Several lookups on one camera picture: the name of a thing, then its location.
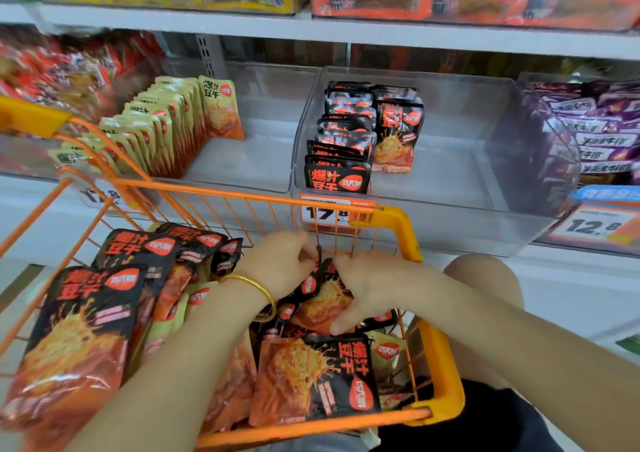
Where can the person's right hand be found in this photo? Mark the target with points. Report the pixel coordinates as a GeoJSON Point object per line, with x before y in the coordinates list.
{"type": "Point", "coordinates": [378, 285]}

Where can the person's left hand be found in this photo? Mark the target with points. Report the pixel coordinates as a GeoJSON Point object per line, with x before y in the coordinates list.
{"type": "Point", "coordinates": [278, 262]}

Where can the orange shopping cart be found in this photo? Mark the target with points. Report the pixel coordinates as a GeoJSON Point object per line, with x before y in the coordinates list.
{"type": "Point", "coordinates": [440, 367]}

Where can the row of black orange snacks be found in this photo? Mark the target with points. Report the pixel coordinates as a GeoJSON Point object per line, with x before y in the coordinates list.
{"type": "Point", "coordinates": [340, 137]}

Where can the black flame print snack packet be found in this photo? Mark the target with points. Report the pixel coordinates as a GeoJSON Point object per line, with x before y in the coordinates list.
{"type": "Point", "coordinates": [398, 93]}
{"type": "Point", "coordinates": [398, 137]}

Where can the yellow orange snack packet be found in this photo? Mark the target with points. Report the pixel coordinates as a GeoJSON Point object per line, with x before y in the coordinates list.
{"type": "Point", "coordinates": [222, 112]}

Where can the row of yellow orange snacks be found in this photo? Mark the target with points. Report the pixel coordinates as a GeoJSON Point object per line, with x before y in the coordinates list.
{"type": "Point", "coordinates": [150, 127]}

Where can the pile of black orange snacks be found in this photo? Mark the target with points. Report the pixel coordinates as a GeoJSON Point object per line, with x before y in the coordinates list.
{"type": "Point", "coordinates": [90, 337]}

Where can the person's right forearm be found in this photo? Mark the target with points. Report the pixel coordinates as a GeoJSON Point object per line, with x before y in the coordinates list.
{"type": "Point", "coordinates": [540, 357]}

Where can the person's left forearm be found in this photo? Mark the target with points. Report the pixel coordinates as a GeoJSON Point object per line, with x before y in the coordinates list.
{"type": "Point", "coordinates": [160, 377]}

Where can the person's right leg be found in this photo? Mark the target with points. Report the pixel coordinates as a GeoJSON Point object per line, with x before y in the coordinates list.
{"type": "Point", "coordinates": [490, 277]}

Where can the orange blue shelf price tag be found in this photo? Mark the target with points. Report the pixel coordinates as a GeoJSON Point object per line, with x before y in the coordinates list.
{"type": "Point", "coordinates": [595, 225]}

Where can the black shorts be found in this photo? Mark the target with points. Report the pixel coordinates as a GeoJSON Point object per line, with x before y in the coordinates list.
{"type": "Point", "coordinates": [480, 422]}

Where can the pile of purple packets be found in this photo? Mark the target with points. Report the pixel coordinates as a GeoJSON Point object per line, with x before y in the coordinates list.
{"type": "Point", "coordinates": [600, 127]}

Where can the pile of red tan packets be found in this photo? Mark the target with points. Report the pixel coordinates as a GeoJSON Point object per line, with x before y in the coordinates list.
{"type": "Point", "coordinates": [60, 72]}

